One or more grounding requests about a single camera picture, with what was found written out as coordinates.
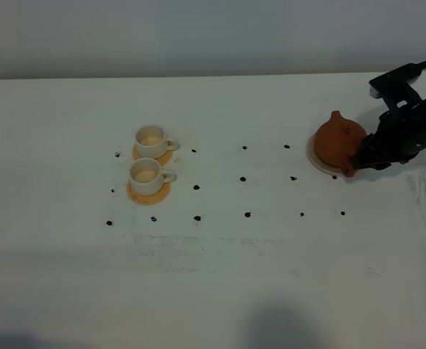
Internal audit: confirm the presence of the front orange coaster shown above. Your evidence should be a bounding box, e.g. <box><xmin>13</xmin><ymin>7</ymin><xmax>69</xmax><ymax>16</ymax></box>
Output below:
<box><xmin>126</xmin><ymin>181</ymin><xmax>171</xmax><ymax>206</ymax></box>

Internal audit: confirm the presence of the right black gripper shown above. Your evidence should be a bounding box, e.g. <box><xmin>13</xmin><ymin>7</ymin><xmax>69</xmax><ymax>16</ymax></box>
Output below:
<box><xmin>350</xmin><ymin>105</ymin><xmax>426</xmax><ymax>170</ymax></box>

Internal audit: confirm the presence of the cream teapot coaster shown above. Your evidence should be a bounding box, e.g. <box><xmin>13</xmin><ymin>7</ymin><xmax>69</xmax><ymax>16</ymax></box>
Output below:
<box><xmin>306</xmin><ymin>134</ymin><xmax>343</xmax><ymax>176</ymax></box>

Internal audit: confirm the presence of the brown clay teapot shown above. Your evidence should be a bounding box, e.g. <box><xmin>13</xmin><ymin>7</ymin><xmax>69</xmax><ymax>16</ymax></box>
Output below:
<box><xmin>314</xmin><ymin>111</ymin><xmax>367</xmax><ymax>177</ymax></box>

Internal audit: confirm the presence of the rear orange coaster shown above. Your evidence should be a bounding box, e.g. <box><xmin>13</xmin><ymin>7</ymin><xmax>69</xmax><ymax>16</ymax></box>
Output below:
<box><xmin>132</xmin><ymin>145</ymin><xmax>174</xmax><ymax>165</ymax></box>

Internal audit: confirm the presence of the front white teacup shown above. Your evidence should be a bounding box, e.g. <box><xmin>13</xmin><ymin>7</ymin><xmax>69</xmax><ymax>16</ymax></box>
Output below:
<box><xmin>129</xmin><ymin>158</ymin><xmax>177</xmax><ymax>196</ymax></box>

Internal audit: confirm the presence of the rear white teacup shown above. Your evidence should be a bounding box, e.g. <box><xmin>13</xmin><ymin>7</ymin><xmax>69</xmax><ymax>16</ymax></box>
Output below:
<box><xmin>135</xmin><ymin>125</ymin><xmax>179</xmax><ymax>159</ymax></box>

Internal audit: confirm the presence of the orange coaster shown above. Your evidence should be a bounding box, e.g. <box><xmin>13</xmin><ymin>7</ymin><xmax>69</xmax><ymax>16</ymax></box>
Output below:
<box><xmin>126</xmin><ymin>181</ymin><xmax>171</xmax><ymax>206</ymax></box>
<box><xmin>132</xmin><ymin>145</ymin><xmax>174</xmax><ymax>165</ymax></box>

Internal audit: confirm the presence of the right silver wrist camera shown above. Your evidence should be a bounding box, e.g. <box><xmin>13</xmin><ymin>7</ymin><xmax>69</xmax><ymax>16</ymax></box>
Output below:
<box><xmin>369</xmin><ymin>63</ymin><xmax>423</xmax><ymax>113</ymax></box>

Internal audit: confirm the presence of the white teacup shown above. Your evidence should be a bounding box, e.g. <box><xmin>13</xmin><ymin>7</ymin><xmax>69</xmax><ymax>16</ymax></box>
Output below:
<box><xmin>129</xmin><ymin>158</ymin><xmax>177</xmax><ymax>196</ymax></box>
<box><xmin>135</xmin><ymin>125</ymin><xmax>179</xmax><ymax>159</ymax></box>

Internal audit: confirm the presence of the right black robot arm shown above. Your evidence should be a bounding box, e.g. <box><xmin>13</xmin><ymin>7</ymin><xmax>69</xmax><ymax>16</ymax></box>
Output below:
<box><xmin>350</xmin><ymin>99</ymin><xmax>426</xmax><ymax>170</ymax></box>

